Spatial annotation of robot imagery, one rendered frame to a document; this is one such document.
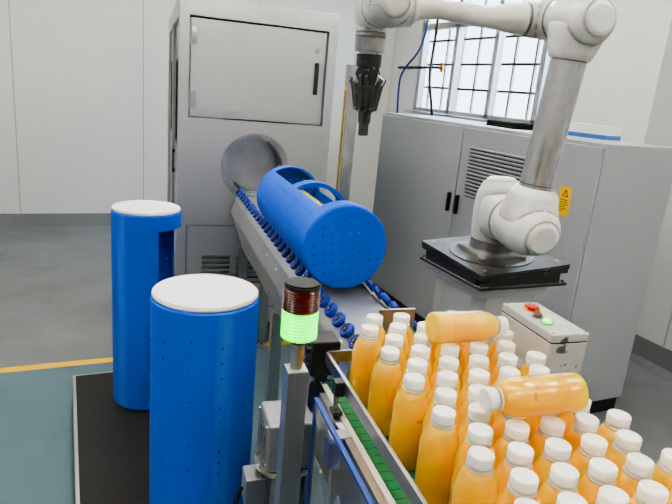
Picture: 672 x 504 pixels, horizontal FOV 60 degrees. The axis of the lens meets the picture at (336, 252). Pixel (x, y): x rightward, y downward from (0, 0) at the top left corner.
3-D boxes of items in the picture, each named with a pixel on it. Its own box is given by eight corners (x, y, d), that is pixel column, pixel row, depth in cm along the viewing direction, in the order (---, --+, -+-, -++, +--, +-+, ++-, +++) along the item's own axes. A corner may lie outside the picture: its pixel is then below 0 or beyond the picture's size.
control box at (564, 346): (529, 337, 154) (536, 300, 151) (581, 373, 135) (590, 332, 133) (496, 339, 151) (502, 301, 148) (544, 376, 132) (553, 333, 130)
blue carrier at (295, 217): (317, 224, 278) (316, 163, 270) (386, 285, 198) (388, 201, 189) (257, 228, 270) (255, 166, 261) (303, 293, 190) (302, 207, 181)
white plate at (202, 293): (275, 284, 165) (274, 288, 166) (189, 267, 174) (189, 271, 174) (226, 316, 140) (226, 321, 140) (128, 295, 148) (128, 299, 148)
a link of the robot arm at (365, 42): (368, 34, 178) (367, 55, 179) (348, 31, 171) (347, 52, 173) (392, 34, 172) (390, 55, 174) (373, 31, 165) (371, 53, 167)
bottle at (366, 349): (341, 398, 135) (348, 331, 130) (360, 389, 139) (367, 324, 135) (363, 411, 130) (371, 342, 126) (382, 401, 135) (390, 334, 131)
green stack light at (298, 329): (311, 327, 106) (313, 302, 105) (321, 342, 101) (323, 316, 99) (276, 329, 104) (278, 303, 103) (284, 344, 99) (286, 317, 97)
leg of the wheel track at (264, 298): (265, 344, 371) (270, 248, 354) (266, 348, 365) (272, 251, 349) (255, 344, 369) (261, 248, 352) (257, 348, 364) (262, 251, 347)
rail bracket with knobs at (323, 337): (336, 366, 150) (340, 329, 147) (345, 380, 144) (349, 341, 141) (298, 369, 147) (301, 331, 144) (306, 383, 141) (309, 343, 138)
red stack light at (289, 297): (313, 302, 105) (315, 281, 104) (323, 315, 99) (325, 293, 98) (278, 302, 103) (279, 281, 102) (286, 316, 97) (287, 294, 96)
